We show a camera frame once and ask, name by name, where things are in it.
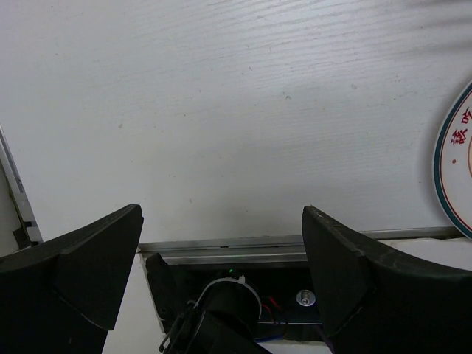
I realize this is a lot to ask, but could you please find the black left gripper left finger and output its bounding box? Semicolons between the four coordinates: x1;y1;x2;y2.
1;204;144;353

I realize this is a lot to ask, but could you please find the plate with orange sunburst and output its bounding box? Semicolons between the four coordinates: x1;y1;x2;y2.
432;83;471;238

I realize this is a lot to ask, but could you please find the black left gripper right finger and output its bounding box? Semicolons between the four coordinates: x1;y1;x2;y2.
302;206;471;353

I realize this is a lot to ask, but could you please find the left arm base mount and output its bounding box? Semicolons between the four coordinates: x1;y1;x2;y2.
145;254;322;342

